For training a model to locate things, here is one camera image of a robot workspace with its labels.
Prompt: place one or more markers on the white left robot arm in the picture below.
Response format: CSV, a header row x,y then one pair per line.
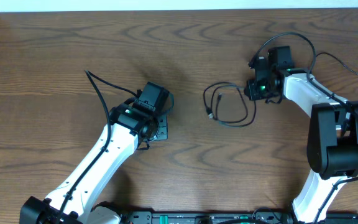
x,y
73,200

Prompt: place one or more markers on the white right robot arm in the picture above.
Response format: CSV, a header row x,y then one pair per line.
x,y
332,147

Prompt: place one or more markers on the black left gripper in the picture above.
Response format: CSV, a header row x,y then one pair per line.
x,y
163,134

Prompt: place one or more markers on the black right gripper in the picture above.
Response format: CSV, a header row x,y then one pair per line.
x,y
252,93

